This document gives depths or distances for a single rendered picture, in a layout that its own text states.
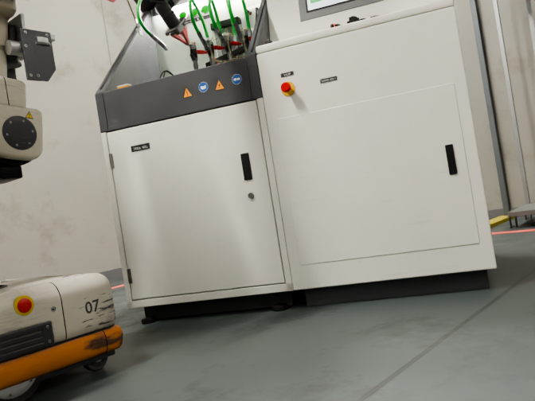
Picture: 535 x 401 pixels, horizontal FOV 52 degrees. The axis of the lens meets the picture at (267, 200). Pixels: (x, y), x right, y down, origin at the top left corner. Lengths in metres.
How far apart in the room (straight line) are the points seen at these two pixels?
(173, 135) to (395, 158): 0.85
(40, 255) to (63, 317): 2.79
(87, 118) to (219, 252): 2.84
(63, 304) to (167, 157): 0.82
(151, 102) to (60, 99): 2.49
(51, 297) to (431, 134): 1.28
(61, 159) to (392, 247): 3.14
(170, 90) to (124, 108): 0.21
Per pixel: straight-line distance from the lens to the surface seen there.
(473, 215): 1.94
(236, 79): 2.09
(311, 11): 2.34
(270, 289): 2.06
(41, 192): 4.42
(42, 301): 1.56
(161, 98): 2.21
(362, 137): 1.95
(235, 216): 2.07
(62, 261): 4.45
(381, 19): 2.02
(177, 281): 2.20
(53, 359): 1.58
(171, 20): 2.40
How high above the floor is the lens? 0.39
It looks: 1 degrees up
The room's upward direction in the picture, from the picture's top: 9 degrees counter-clockwise
